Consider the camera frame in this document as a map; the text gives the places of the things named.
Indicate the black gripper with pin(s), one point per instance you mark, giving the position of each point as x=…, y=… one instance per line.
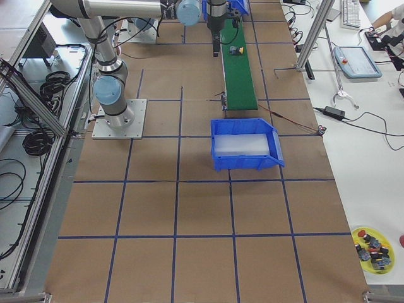
x=215, y=24

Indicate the yellow mushroom push button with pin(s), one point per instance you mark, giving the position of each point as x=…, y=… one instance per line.
x=236, y=51

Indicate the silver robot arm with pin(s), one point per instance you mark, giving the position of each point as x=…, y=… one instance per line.
x=217, y=8
x=109, y=88

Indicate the yellow tray of buttons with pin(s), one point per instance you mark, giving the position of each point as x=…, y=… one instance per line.
x=374, y=251

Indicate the blue left plastic bin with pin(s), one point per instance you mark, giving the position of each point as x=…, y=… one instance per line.
x=240, y=5

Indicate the blue plastic bin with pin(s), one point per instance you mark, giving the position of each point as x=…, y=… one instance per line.
x=247, y=126
x=240, y=5

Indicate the green conveyor belt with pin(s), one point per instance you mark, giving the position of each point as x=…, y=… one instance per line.
x=239, y=88

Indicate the white foam pad right bin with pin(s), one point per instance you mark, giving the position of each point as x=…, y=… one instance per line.
x=241, y=145

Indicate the blue right plastic bin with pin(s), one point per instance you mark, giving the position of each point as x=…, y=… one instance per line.
x=247, y=126

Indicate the white keyboard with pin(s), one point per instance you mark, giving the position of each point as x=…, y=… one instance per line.
x=350, y=14

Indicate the black power adapter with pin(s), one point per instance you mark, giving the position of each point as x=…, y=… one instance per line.
x=334, y=113

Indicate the teach pendant tablet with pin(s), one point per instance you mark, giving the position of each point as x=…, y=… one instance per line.
x=356, y=63

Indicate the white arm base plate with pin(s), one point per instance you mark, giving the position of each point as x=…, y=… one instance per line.
x=128, y=125

